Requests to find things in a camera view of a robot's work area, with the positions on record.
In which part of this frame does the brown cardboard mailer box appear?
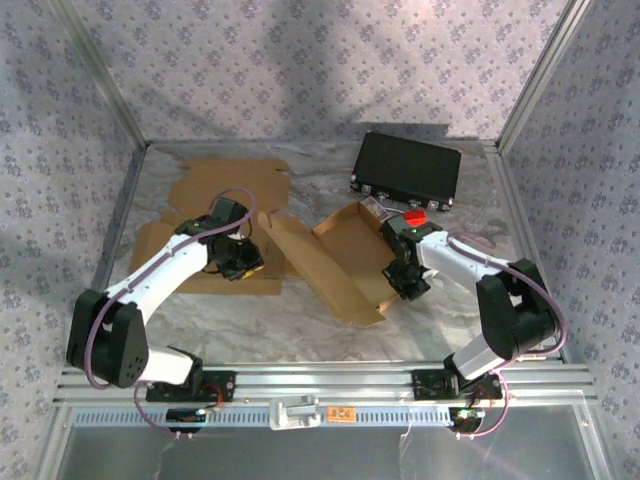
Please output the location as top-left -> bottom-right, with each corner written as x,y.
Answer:
257,199 -> 417,329
128,157 -> 292,296

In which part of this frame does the small patterned card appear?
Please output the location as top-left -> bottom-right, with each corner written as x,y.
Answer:
360,196 -> 396,221

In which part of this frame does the black hard case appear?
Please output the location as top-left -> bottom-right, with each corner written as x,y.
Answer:
349,131 -> 463,214

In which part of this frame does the marble pattern table cover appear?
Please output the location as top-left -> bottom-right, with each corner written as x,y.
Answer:
89,142 -> 546,364

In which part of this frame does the right controller circuit board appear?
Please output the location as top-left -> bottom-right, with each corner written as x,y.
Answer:
448,407 -> 487,435

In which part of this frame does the controller circuit board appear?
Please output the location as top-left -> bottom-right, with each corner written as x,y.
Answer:
448,407 -> 487,435
166,407 -> 209,434

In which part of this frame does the white plastic clamp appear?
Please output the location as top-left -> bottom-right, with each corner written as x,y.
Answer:
268,394 -> 321,431

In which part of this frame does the left controller circuit board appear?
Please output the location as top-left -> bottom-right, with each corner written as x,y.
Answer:
166,407 -> 209,434

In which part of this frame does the grey metal panel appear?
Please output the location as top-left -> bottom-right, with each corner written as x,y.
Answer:
59,422 -> 601,480

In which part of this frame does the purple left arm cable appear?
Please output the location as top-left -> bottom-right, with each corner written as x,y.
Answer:
84,186 -> 261,441

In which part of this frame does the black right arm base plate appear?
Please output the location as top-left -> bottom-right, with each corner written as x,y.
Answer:
412,369 -> 504,401

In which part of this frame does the aluminium side rail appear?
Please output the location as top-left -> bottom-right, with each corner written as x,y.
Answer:
64,142 -> 151,369
482,142 -> 571,364

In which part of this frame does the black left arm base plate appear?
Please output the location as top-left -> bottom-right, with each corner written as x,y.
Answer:
144,370 -> 237,404

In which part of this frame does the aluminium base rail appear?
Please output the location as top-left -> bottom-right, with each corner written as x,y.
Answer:
52,363 -> 599,404

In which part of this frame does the grey slotted cable duct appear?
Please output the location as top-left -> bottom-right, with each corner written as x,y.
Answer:
72,405 -> 489,426

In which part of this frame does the aluminium frame post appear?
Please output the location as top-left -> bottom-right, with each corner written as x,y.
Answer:
494,0 -> 594,151
49,0 -> 151,151

